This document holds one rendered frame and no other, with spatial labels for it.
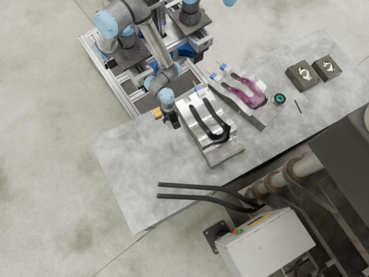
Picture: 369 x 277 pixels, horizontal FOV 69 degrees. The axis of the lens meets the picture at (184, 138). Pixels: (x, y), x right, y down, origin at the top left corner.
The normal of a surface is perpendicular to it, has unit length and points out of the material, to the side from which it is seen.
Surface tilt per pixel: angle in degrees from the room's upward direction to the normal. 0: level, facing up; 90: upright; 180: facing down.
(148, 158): 0
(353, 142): 90
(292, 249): 0
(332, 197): 0
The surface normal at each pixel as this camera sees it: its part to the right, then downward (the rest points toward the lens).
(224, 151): 0.00, -0.33
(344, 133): -0.88, 0.45
